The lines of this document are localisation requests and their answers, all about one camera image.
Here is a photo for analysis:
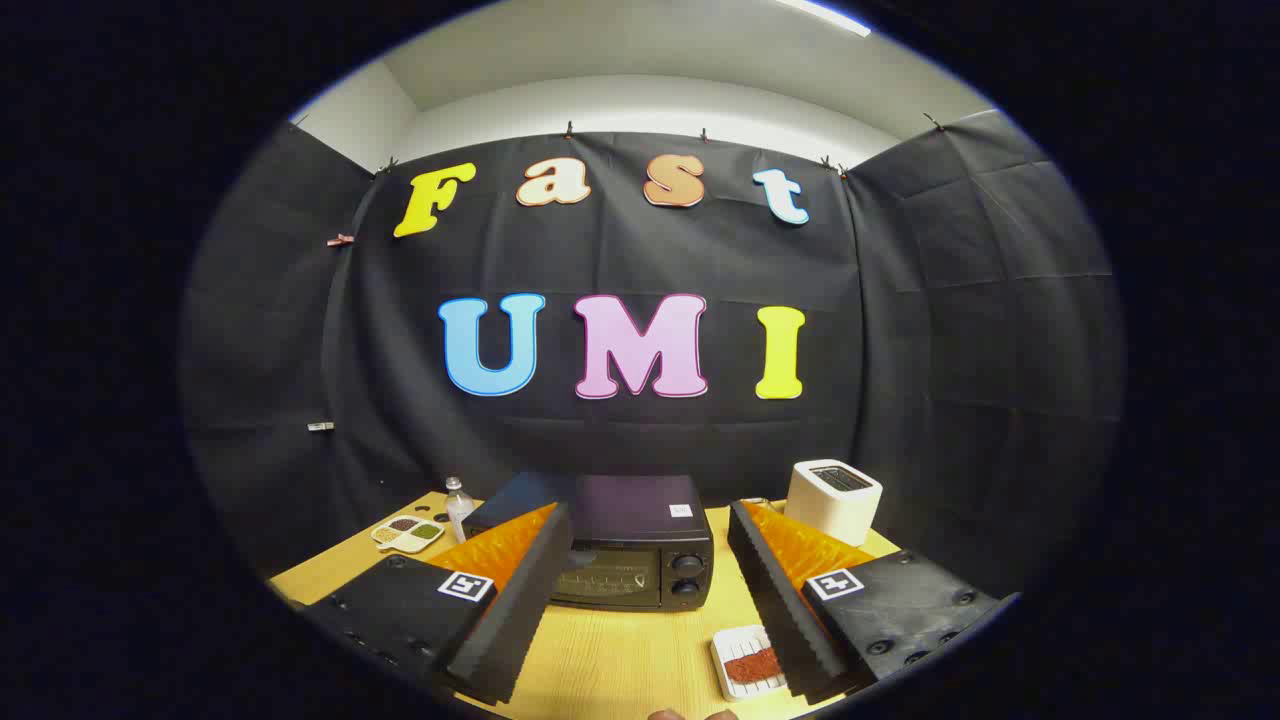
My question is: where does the black toaster oven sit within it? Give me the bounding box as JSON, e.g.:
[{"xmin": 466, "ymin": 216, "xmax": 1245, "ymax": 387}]
[{"xmin": 462, "ymin": 472, "xmax": 715, "ymax": 612}]

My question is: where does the clear plastic bottle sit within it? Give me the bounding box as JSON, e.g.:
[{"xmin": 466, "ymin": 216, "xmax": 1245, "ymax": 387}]
[{"xmin": 444, "ymin": 477, "xmax": 477, "ymax": 543}]

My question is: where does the white divided seasoning dish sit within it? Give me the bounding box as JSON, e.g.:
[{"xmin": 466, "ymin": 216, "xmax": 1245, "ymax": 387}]
[{"xmin": 370, "ymin": 515, "xmax": 446, "ymax": 554}]

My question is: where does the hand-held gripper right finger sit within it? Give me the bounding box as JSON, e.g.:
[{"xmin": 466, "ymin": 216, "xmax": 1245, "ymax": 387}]
[{"xmin": 727, "ymin": 500, "xmax": 1004, "ymax": 704}]

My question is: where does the white ribbed plate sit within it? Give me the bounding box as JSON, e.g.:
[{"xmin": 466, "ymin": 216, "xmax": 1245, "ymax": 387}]
[{"xmin": 710, "ymin": 625, "xmax": 791, "ymax": 701}]

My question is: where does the white pop-up toaster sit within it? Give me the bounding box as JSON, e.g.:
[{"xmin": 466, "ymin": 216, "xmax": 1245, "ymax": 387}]
[{"xmin": 784, "ymin": 459, "xmax": 884, "ymax": 548}]

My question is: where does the reddish brown meat piece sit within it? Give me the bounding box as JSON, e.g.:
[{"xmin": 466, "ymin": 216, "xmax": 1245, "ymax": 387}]
[{"xmin": 723, "ymin": 647, "xmax": 781, "ymax": 686}]

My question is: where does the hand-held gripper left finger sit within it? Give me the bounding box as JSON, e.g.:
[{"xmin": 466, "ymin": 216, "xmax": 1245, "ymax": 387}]
[{"xmin": 300, "ymin": 502, "xmax": 574, "ymax": 706}]

